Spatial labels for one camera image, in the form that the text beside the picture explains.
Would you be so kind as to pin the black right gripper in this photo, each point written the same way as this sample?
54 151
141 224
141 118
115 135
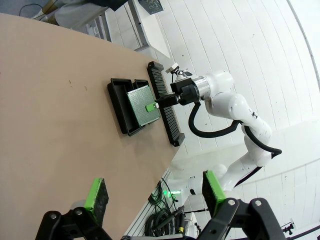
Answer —
190 95

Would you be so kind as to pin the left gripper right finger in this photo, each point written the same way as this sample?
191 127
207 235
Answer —
212 192

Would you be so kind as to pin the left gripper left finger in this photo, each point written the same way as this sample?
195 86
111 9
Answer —
98 200

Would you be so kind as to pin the green perforated circuit board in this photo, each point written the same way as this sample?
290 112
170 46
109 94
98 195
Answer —
140 105

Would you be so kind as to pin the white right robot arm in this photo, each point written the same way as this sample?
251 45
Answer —
237 105

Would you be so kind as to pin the black slotted board rack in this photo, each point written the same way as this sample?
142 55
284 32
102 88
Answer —
172 125

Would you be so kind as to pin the white table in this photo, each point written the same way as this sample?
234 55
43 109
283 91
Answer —
155 37

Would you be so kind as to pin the grey plastic basket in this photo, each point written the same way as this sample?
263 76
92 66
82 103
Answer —
152 5

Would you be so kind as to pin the person in dark jacket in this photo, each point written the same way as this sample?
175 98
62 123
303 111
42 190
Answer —
110 3

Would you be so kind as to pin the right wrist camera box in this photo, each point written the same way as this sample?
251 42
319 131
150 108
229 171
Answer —
173 68

